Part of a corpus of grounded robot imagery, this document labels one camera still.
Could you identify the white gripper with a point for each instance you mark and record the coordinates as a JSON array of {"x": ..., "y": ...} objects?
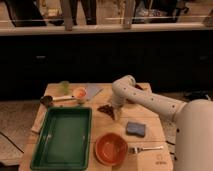
[{"x": 117, "y": 102}]

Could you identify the dark grape bunch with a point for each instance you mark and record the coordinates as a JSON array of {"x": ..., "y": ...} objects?
[{"x": 107, "y": 109}]

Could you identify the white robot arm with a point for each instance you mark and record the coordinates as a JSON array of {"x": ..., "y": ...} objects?
[{"x": 194, "y": 122}]

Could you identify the red bowl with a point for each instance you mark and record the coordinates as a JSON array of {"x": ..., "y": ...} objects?
[{"x": 110, "y": 149}]

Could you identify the dark red plate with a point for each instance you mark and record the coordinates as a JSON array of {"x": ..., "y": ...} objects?
[{"x": 138, "y": 87}]

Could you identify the grey cloth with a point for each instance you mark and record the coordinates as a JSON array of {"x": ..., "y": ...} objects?
[{"x": 92, "y": 90}]

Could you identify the blue sponge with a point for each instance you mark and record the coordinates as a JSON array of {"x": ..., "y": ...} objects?
[{"x": 133, "y": 128}]

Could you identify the small orange cup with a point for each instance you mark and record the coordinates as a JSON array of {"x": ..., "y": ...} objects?
[{"x": 80, "y": 94}]

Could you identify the green translucent cup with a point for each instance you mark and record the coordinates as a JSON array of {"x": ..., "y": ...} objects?
[{"x": 64, "y": 87}]

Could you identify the green plastic tray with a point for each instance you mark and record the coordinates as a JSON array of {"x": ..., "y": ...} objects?
[{"x": 64, "y": 140}]

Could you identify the dark scoop with wooden handle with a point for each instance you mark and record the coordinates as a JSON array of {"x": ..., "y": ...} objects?
[{"x": 48, "y": 100}]

